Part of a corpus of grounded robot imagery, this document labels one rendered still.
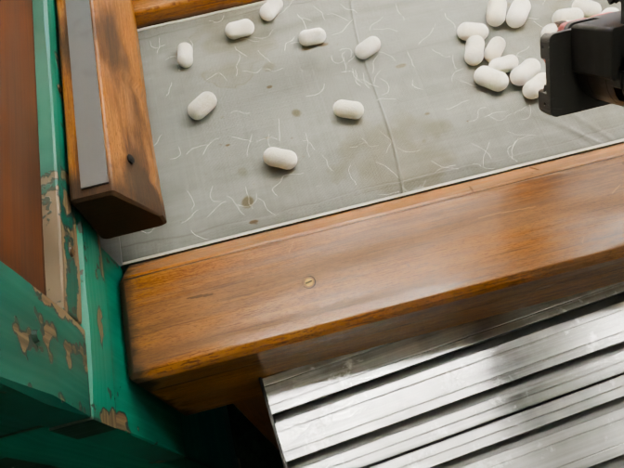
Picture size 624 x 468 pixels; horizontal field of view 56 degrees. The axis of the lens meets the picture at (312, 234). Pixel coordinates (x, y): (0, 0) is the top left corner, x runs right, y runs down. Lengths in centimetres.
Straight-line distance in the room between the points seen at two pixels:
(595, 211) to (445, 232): 14
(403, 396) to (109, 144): 35
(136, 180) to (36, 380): 20
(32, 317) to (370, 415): 32
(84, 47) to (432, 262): 36
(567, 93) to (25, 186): 41
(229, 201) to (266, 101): 13
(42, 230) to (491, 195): 38
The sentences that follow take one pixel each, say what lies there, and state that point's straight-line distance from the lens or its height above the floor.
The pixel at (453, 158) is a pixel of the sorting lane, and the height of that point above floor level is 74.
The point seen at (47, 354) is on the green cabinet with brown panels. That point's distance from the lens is 39.
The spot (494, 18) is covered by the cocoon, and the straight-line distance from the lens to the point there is 72.
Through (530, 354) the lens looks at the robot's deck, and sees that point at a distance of 62.
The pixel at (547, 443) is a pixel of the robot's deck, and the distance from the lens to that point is 60.
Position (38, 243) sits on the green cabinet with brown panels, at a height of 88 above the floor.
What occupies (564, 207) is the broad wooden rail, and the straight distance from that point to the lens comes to 58.
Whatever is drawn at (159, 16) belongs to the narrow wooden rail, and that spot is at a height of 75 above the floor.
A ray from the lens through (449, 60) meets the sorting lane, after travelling 69.
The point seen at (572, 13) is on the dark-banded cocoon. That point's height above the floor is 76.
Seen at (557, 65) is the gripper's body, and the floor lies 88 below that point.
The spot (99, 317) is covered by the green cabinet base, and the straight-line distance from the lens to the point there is 49.
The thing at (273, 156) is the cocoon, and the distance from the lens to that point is 58.
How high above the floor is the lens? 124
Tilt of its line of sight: 64 degrees down
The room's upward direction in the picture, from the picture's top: 7 degrees counter-clockwise
